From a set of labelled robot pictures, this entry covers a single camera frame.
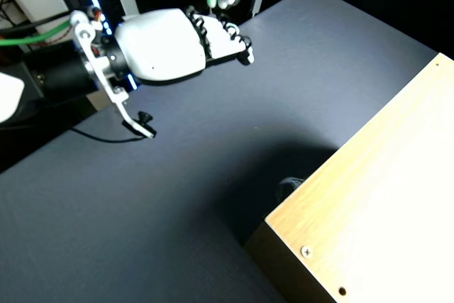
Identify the thick black cable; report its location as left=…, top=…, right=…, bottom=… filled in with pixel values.
left=0, top=11, right=72, bottom=33

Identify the green cable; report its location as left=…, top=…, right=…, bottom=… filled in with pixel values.
left=0, top=21, right=72, bottom=47

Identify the grey table cloth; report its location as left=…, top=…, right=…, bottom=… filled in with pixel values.
left=0, top=0, right=441, bottom=303

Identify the thin black cable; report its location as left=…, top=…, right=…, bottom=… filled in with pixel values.
left=70, top=127, right=147, bottom=144

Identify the light wood cabinet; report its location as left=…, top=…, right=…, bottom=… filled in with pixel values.
left=244, top=53, right=454, bottom=303

